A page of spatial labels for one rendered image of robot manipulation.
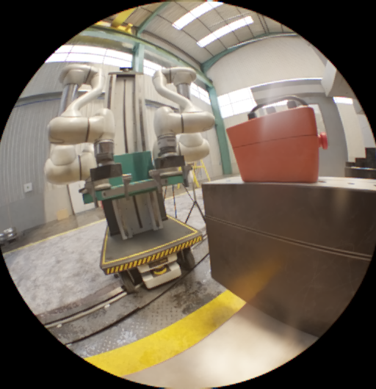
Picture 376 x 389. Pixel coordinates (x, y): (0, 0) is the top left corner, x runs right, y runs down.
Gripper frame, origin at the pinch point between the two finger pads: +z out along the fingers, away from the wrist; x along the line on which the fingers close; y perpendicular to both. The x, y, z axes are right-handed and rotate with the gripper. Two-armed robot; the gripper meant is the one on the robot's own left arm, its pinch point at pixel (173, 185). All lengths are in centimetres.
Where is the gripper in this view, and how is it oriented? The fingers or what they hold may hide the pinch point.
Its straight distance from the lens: 59.5
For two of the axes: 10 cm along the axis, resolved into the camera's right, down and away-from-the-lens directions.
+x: 8.5, -2.1, 4.9
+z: 1.5, 9.8, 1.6
